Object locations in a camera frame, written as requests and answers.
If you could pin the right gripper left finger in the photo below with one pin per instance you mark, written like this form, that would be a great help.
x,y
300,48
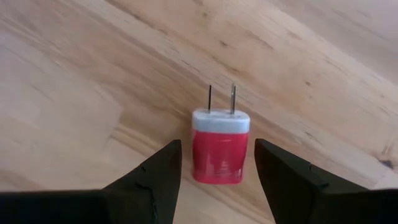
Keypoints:
x,y
140,199

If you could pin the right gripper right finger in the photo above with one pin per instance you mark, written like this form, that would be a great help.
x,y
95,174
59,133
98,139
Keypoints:
x,y
304,196

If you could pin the red and white wall charger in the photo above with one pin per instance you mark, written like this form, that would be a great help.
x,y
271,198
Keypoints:
x,y
219,155

